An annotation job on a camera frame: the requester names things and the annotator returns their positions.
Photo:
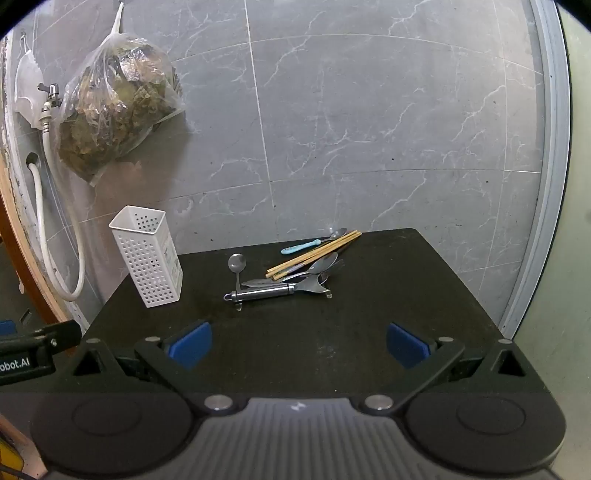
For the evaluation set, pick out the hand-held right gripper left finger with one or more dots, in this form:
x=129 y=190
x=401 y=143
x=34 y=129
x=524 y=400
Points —
x=189 y=345

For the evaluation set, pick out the small steel spoon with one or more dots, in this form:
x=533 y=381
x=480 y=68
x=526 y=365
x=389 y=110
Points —
x=237 y=264

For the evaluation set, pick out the large steel spoon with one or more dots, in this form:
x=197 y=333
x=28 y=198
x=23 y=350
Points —
x=323 y=263

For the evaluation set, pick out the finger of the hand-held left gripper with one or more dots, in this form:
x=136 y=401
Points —
x=57 y=336

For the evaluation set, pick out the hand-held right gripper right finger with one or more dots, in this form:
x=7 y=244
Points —
x=406 y=345

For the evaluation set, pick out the metal faucet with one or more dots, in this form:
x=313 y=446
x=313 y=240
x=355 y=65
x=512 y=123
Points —
x=51 y=94

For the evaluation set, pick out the yellow object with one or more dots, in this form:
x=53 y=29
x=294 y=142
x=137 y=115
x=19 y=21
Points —
x=8 y=457

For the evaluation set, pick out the wooden chopstick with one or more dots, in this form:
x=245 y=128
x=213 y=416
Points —
x=315 y=255
x=295 y=268
x=311 y=251

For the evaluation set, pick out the brown wooden board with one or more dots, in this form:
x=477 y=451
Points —
x=18 y=258

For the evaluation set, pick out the white perforated utensil holder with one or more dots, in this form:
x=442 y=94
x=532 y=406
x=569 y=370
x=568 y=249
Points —
x=147 y=272

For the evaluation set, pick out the white plastic bag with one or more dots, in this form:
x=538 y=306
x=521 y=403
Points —
x=28 y=87

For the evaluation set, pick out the plastic bag of dried greens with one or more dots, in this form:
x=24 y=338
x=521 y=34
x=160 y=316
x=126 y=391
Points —
x=115 y=106

